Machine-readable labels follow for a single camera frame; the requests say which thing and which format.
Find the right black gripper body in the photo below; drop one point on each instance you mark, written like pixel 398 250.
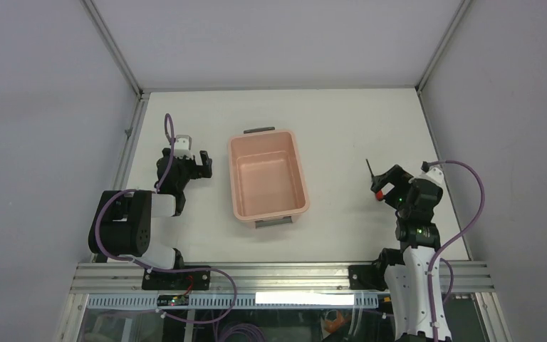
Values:
pixel 404 209

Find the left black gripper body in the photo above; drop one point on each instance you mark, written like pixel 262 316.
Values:
pixel 187 169

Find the red handled screwdriver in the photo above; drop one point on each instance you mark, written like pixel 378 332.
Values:
pixel 379 196

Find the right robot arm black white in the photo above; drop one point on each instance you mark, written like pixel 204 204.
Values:
pixel 411 272

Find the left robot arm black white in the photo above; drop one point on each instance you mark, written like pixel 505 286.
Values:
pixel 122 227

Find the pink plastic bin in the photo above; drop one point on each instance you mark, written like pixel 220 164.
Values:
pixel 268 185

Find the orange object below table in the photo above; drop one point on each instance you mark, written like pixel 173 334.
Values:
pixel 332 320

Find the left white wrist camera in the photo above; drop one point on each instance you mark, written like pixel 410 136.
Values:
pixel 182 147

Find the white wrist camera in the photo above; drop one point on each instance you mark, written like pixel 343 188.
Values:
pixel 432 173
pixel 182 147

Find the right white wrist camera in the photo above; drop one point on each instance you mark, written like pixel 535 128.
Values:
pixel 432 173

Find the aluminium front rail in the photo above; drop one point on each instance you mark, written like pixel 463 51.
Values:
pixel 247 278

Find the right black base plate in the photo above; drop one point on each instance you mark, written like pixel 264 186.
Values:
pixel 366 277

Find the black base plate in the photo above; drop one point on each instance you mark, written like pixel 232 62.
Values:
pixel 366 277
pixel 161 281

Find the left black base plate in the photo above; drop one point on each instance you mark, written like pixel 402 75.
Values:
pixel 161 281

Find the white slotted cable duct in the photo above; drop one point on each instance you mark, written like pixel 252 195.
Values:
pixel 259 300

